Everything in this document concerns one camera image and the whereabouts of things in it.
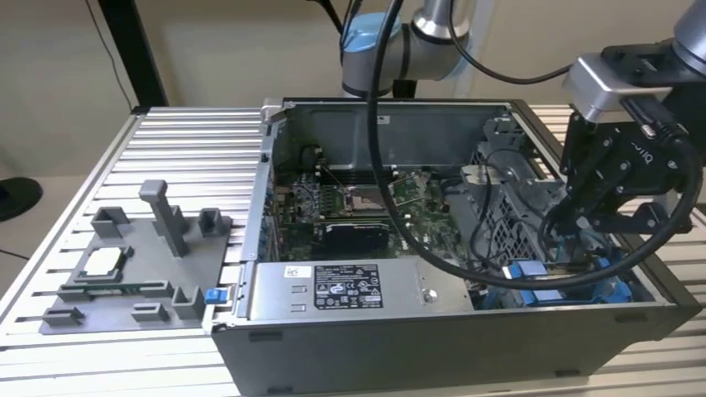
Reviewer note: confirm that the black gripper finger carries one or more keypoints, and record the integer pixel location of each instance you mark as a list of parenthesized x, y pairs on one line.
[(592, 165), (650, 223)]

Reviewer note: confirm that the blue disk carrier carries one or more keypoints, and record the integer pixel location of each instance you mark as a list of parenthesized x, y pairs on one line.
[(543, 295)]

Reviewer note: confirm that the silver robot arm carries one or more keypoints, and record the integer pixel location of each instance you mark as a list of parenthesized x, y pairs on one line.
[(424, 54)]

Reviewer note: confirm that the grey metal disk bay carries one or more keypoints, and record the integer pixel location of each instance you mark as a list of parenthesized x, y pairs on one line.
[(496, 207)]

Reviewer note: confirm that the green motherboard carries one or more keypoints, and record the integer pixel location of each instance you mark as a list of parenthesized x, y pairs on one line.
[(424, 223)]

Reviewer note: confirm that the CPU socket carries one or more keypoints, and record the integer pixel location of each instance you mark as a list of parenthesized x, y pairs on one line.
[(360, 200)]

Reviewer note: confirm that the black graphics card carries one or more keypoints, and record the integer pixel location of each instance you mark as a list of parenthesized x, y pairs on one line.
[(355, 237)]

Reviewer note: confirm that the black power supply label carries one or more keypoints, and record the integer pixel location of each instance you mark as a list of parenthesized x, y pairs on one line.
[(347, 289)]

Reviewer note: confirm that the dark grey PC case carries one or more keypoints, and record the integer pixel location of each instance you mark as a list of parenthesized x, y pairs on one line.
[(386, 351)]

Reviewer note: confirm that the white barcode sticker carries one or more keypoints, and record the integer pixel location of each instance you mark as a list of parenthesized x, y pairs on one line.
[(298, 271)]

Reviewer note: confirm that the silver power supply unit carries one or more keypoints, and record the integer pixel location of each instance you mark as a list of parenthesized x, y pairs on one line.
[(270, 293)]

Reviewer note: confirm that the blue case latch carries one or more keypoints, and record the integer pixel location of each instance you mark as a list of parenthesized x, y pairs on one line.
[(215, 296)]

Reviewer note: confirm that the grey parts rack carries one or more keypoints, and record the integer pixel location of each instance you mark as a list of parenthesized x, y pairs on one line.
[(143, 264)]

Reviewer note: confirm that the green RAM stick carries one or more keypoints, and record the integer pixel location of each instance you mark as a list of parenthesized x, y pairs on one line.
[(127, 286)]

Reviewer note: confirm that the silver CPU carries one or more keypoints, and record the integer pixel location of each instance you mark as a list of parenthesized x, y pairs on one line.
[(101, 262)]

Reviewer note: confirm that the black round stand base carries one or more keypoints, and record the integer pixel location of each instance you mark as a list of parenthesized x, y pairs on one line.
[(16, 198)]

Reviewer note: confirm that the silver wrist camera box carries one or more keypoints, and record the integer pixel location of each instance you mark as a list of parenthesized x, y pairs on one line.
[(600, 82)]

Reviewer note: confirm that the black frame post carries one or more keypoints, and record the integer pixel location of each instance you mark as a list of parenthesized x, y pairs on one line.
[(137, 54)]

